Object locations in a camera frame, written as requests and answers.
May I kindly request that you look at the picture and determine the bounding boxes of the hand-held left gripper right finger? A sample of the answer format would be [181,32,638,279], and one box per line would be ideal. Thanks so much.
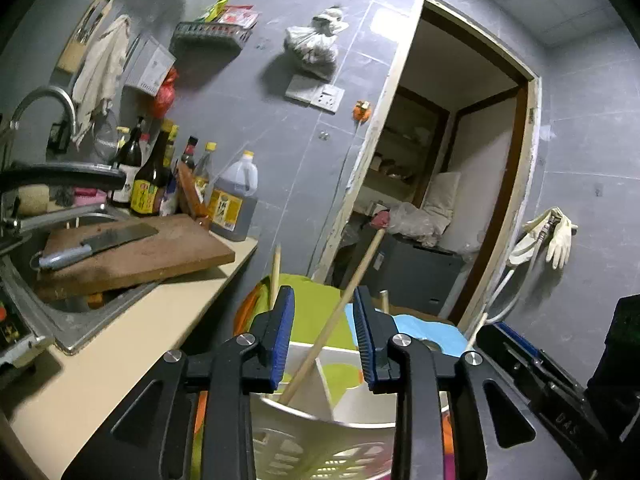
[352,285,583,480]

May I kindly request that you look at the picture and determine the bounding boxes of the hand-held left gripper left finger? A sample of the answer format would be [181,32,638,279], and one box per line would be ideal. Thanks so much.
[60,285,297,480]

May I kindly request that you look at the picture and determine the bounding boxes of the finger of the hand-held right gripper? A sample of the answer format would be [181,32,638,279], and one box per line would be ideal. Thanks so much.
[475,324,557,402]
[494,320,589,402]

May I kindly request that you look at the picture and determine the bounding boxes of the white plastic utensil basket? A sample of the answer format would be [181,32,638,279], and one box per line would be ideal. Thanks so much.
[249,340,453,480]

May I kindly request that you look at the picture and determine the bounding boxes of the colourful striped cloth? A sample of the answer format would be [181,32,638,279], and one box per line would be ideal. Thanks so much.
[235,272,468,480]

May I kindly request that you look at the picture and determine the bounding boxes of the grey cabinet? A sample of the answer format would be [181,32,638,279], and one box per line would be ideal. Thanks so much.
[339,224,464,317]

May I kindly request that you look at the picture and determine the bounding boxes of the white rubber glove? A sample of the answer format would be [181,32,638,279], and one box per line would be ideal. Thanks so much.
[509,207,557,268]
[545,214,579,269]

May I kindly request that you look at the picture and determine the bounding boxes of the crumpled clear plastic bag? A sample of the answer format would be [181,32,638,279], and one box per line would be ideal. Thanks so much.
[386,202,454,247]

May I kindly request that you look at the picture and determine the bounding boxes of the large oil jug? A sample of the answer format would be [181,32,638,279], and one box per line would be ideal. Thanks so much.
[209,151,259,242]

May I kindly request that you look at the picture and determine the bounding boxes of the white pillow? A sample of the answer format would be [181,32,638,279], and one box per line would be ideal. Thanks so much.
[421,170,462,252]

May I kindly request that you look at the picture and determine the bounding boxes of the beige kitchen counter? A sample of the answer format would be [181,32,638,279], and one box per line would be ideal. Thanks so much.
[10,236,259,462]

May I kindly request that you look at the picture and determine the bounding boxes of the wooden cutting board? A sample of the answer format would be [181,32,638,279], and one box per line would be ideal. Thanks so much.
[34,213,236,304]

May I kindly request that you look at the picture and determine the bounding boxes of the wooden shelf unit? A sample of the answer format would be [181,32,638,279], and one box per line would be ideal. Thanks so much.
[367,85,451,201]

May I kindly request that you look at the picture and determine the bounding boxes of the clear bottle yellow cap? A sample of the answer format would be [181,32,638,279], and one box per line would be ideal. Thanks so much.
[194,142,219,202]

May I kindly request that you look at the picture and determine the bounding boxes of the stainless steel sink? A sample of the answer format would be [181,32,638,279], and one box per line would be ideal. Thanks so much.
[0,209,169,354]

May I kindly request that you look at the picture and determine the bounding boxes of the cleaver knife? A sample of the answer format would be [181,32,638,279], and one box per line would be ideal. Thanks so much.
[36,223,159,272]

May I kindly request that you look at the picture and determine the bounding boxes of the soy sauce bottle yellow label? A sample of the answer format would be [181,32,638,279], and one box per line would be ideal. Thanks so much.
[130,119,174,217]

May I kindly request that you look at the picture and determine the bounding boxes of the dark cap bottle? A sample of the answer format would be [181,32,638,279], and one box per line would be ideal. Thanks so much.
[179,135,199,172]

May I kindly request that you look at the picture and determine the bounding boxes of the dark bottle white label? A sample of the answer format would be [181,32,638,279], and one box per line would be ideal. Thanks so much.
[109,115,144,207]

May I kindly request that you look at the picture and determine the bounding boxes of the induction cooker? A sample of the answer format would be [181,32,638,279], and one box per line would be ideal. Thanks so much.
[0,284,56,369]

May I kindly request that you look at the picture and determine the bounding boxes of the black wok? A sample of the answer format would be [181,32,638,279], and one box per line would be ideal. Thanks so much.
[0,161,127,194]

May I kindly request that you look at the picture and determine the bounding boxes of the red plastic bag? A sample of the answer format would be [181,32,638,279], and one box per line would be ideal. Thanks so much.
[152,67,179,119]

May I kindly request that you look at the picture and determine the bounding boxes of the yellow sponge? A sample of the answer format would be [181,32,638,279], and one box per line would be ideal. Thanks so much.
[19,184,52,214]

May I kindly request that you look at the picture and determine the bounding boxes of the hanging clear plastic bag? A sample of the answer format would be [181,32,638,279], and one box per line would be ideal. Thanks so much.
[284,6,349,82]

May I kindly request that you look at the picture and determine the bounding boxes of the hanging white towel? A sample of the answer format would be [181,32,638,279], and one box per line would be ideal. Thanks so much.
[71,14,132,134]

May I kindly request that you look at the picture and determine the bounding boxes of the seasoning packets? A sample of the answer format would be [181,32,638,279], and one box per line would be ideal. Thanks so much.
[202,0,259,29]

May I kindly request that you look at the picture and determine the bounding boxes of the metal faucet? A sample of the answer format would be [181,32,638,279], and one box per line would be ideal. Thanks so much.
[9,85,79,147]

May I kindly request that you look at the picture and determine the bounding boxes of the wooden knife holder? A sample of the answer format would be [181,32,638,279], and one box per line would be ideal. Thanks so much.
[54,0,129,74]

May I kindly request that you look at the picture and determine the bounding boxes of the white hose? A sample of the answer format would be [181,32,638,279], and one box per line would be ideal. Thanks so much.
[481,255,542,324]

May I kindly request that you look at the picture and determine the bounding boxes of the wooden door frame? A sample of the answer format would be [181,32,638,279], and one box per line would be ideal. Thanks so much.
[309,0,544,332]

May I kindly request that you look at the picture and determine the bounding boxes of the wall socket panel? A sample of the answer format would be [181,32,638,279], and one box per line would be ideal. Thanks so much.
[285,73,346,114]

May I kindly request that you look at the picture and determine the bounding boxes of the white wall box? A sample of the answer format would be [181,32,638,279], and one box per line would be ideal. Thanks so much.
[124,34,176,97]

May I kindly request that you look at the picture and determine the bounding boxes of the grey wall rack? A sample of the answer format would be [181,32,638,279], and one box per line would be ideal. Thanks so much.
[169,20,254,52]

